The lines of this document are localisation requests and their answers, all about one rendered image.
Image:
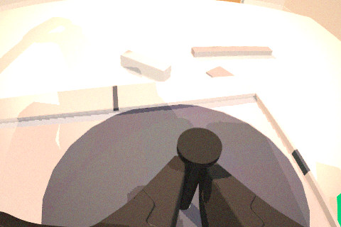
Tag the dark grey metal pin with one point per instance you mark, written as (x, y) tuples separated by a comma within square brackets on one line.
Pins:
[(198, 148)]

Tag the grey round disc with small centre hole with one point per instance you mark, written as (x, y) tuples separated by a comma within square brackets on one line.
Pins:
[(114, 160)]

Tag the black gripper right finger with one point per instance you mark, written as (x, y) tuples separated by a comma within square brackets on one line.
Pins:
[(225, 202)]

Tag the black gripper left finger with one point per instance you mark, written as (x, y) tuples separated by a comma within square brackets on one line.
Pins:
[(156, 205)]

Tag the pinkish-beige rectangular block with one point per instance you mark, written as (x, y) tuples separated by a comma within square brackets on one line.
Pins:
[(153, 68)]

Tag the green block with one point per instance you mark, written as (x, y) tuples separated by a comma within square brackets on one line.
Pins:
[(339, 208)]

